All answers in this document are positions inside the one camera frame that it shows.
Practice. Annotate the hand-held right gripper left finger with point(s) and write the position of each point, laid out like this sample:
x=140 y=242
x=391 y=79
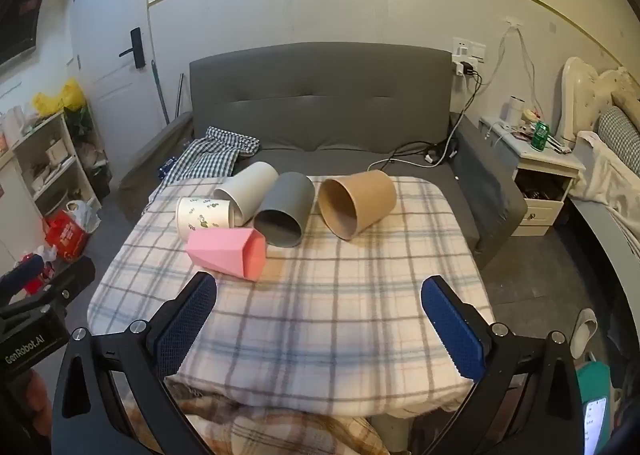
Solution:
x=186 y=322

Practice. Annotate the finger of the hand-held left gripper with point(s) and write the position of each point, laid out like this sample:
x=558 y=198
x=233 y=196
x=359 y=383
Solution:
x=22 y=271
x=70 y=280

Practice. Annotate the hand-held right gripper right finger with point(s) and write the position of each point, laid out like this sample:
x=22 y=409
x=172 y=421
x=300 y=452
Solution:
x=451 y=330

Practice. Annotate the pink cup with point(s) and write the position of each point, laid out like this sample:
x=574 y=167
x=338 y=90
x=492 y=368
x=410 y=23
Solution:
x=220 y=247

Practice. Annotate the white printed cup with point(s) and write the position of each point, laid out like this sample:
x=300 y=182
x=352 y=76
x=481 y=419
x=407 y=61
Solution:
x=200 y=217

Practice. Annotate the light grey cup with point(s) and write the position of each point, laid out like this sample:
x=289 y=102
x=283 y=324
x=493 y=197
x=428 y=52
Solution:
x=250 y=185

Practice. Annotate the brown paper cup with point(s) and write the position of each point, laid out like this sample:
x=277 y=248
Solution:
x=372 y=200

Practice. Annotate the dark grey cup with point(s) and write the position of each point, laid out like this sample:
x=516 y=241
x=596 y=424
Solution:
x=290 y=195

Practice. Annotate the red bag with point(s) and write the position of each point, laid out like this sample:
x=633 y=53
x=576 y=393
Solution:
x=65 y=235

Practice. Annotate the white plastic bag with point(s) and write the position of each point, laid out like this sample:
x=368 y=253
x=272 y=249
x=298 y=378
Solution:
x=85 y=215

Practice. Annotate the white shelf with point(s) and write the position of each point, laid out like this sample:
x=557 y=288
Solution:
x=45 y=160

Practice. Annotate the white slipper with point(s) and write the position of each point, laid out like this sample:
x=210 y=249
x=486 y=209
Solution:
x=584 y=332

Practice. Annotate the brown plaid blanket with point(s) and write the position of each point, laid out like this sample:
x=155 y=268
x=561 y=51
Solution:
x=280 y=430

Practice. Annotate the teal box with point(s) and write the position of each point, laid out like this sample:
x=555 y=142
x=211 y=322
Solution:
x=592 y=382

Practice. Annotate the checked cloth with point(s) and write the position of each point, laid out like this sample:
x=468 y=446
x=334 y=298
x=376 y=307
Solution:
x=210 y=160

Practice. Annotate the white door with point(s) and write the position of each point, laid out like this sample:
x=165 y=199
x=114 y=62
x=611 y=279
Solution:
x=110 y=105

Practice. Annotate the yellow plastic bag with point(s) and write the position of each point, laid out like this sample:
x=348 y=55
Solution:
x=65 y=96

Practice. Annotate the white nightstand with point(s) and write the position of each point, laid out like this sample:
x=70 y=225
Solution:
x=545 y=175

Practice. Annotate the bed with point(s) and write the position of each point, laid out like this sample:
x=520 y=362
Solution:
x=600 y=185

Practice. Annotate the green can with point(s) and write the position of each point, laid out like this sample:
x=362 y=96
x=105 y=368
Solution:
x=540 y=136

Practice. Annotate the metal pole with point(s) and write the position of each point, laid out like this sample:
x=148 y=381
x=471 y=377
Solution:
x=179 y=95

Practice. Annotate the white tumbler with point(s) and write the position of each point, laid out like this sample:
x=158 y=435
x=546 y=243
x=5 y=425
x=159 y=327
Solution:
x=515 y=111

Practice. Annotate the black door lock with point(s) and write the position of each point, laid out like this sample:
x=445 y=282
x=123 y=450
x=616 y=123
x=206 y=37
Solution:
x=135 y=47

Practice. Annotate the checked pillow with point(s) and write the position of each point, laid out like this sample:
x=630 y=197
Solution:
x=620 y=132

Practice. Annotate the grey sofa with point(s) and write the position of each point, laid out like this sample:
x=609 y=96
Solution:
x=320 y=100

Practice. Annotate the black charger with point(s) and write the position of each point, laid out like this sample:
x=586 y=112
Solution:
x=469 y=69

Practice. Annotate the wall television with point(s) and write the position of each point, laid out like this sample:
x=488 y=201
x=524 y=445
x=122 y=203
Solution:
x=22 y=15

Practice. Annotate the wall power outlet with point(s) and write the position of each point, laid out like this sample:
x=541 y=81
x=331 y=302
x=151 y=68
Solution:
x=472 y=50

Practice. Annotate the small wall socket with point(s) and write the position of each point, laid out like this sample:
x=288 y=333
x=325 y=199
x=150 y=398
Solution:
x=513 y=22

